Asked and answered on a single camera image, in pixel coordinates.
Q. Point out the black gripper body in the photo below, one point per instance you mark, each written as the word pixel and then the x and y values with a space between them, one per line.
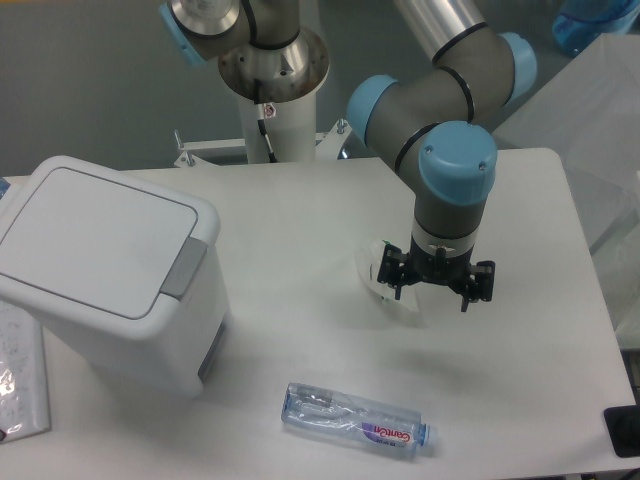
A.
pixel 439 261

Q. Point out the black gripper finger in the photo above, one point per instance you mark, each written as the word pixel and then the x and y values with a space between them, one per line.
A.
pixel 391 271
pixel 478 284

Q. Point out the white push-top trash can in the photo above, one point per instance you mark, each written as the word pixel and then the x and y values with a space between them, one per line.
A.
pixel 124 271

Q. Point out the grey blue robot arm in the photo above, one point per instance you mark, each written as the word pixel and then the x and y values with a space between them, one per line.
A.
pixel 426 131

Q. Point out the crumpled clear plastic wrapper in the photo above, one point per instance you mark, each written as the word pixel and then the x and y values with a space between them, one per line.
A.
pixel 368 260

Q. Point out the crushed clear plastic bottle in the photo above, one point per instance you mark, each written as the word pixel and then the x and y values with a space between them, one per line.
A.
pixel 350 421

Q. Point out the black device at edge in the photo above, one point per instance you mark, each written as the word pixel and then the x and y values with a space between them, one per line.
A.
pixel 623 427

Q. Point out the blue plastic water jug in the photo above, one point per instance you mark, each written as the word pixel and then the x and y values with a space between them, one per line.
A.
pixel 579 23

